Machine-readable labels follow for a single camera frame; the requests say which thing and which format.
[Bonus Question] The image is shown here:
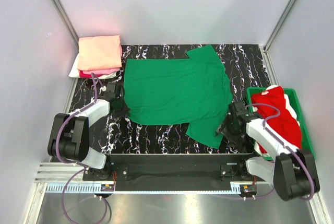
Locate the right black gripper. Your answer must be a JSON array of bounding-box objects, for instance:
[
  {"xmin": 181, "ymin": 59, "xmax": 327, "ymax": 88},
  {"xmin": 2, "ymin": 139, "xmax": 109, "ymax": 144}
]
[{"xmin": 214, "ymin": 114, "xmax": 245, "ymax": 148}]

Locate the green t shirt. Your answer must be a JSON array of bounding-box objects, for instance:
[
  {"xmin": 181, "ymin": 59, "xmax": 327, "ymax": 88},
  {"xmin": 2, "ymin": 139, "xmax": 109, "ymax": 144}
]
[{"xmin": 124, "ymin": 45, "xmax": 233, "ymax": 149}]

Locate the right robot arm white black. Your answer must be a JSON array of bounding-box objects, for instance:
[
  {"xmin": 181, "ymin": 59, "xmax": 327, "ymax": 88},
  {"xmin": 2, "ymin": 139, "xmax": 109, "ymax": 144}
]
[{"xmin": 216, "ymin": 102, "xmax": 320, "ymax": 201}]

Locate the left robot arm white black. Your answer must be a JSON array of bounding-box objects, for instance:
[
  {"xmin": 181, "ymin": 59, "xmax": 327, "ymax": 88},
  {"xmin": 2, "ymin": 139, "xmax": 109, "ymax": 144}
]
[{"xmin": 47, "ymin": 82, "xmax": 130, "ymax": 180}]

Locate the folded pink t shirt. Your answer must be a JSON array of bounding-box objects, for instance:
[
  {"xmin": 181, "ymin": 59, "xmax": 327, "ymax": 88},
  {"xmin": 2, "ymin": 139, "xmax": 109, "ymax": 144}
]
[{"xmin": 79, "ymin": 68, "xmax": 120, "ymax": 79}]

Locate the folded peach t shirt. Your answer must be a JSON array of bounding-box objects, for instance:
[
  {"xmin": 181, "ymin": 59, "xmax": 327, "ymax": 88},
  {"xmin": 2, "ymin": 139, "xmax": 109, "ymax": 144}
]
[{"xmin": 77, "ymin": 35, "xmax": 122, "ymax": 71}]

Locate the red white t shirt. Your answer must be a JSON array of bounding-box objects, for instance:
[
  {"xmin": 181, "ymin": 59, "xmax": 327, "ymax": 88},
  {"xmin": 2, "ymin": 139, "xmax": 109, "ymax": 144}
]
[{"xmin": 251, "ymin": 85, "xmax": 302, "ymax": 149}]

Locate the folded white t shirt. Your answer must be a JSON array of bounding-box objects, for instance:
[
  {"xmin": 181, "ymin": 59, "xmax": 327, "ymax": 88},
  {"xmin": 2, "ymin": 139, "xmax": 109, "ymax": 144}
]
[{"xmin": 68, "ymin": 55, "xmax": 116, "ymax": 80}]

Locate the green plastic bin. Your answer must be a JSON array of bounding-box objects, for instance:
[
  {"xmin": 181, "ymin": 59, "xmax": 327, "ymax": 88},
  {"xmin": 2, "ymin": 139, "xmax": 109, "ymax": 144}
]
[{"xmin": 246, "ymin": 87, "xmax": 316, "ymax": 160}]

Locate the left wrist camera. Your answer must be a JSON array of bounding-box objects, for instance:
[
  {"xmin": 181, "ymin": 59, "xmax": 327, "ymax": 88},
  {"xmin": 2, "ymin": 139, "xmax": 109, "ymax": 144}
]
[{"xmin": 99, "ymin": 86, "xmax": 106, "ymax": 95}]

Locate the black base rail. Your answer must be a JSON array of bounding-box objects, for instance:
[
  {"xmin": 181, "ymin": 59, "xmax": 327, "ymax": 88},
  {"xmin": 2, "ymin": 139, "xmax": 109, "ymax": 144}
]
[{"xmin": 51, "ymin": 152, "xmax": 264, "ymax": 192}]

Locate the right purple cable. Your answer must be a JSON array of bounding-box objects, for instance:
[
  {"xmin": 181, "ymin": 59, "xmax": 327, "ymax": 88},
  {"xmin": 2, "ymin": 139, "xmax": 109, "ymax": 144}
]
[{"xmin": 216, "ymin": 103, "xmax": 315, "ymax": 201}]

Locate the aluminium frame rail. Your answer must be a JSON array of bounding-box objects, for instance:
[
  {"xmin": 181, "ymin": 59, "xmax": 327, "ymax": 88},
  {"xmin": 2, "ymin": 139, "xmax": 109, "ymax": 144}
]
[{"xmin": 33, "ymin": 162, "xmax": 320, "ymax": 196}]

